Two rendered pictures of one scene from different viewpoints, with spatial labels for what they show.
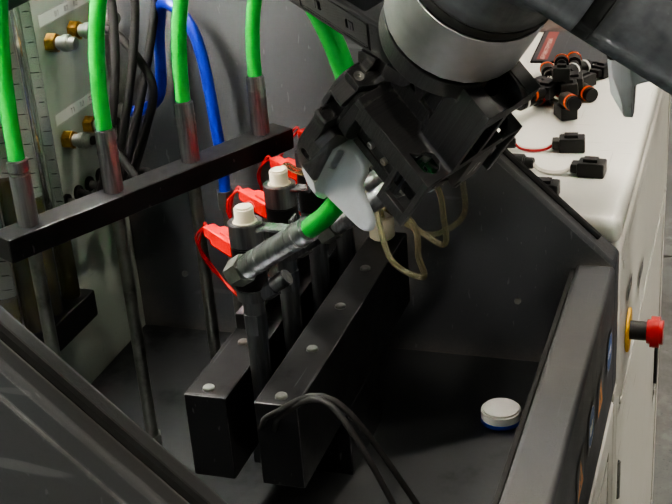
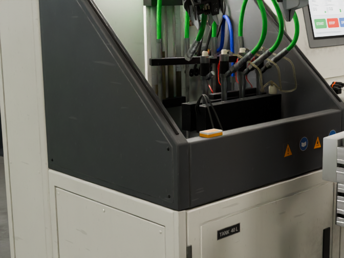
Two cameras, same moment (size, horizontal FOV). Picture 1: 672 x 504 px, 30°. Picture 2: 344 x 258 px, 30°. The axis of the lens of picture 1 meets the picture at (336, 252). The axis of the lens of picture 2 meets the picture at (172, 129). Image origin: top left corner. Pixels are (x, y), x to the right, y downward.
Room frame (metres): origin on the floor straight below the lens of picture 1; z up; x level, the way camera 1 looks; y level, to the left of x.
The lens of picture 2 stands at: (-0.76, -0.73, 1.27)
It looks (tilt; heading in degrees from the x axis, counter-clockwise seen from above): 11 degrees down; 28
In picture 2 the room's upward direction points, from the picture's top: 1 degrees counter-clockwise
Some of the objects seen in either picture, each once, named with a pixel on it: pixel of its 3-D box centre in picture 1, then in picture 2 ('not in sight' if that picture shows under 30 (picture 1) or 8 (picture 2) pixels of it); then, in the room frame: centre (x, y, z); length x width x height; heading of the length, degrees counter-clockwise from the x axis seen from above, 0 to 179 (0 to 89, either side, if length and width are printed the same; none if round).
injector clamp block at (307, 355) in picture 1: (313, 372); (233, 122); (1.03, 0.03, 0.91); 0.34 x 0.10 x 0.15; 160
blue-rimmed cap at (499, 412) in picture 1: (501, 413); not in sight; (1.04, -0.15, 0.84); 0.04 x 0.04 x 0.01
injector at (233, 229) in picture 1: (269, 336); (208, 92); (0.92, 0.06, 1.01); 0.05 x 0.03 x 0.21; 70
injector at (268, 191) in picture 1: (301, 293); (227, 89); (0.99, 0.03, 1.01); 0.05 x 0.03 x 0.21; 70
